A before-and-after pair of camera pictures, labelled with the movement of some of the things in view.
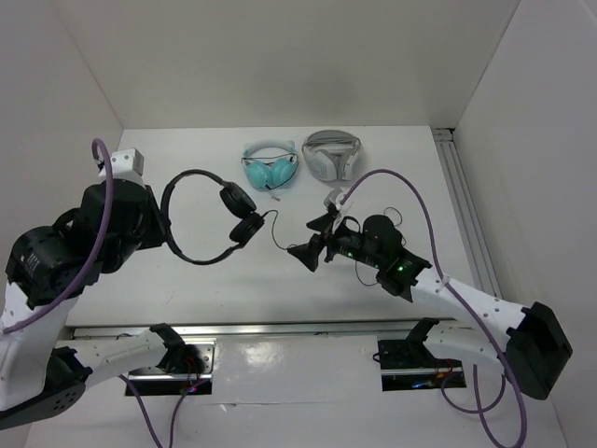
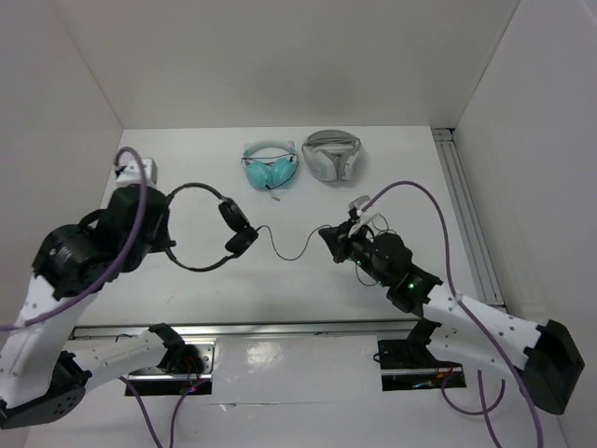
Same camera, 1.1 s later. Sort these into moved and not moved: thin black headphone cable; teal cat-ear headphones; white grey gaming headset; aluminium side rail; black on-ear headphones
Moved: black on-ear headphones; thin black headphone cable
Not moved: aluminium side rail; teal cat-ear headphones; white grey gaming headset
